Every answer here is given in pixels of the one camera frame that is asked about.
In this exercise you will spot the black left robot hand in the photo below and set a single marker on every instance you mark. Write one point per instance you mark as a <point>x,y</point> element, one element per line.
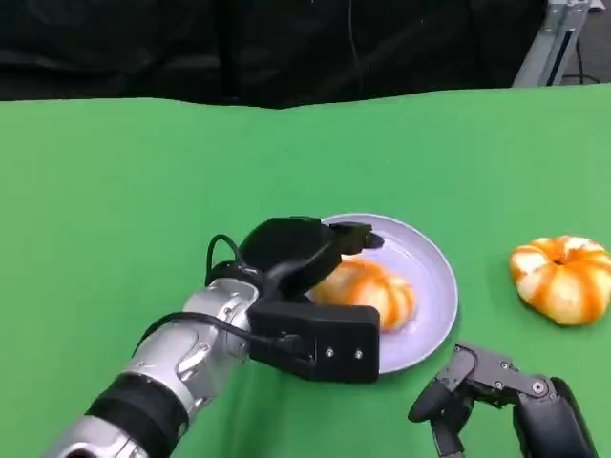
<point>291,255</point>

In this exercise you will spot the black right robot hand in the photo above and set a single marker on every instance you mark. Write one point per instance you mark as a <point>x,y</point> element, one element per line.
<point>515,401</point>

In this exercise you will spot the orange white toy bread roll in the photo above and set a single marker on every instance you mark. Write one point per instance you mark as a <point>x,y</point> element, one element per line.
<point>367,293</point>
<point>561,281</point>

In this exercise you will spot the lilac plate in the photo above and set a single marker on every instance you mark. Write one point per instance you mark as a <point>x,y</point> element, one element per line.
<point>420,286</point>

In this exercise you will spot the green cloth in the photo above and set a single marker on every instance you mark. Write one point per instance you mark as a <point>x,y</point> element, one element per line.
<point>143,191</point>

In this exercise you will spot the black backdrop curtain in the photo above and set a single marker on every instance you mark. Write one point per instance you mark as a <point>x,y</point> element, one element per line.
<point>258,47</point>

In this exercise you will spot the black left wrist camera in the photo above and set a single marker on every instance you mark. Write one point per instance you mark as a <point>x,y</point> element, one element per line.
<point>320,341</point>

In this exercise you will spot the grey metal frame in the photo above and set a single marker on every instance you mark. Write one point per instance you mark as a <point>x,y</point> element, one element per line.
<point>549,45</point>

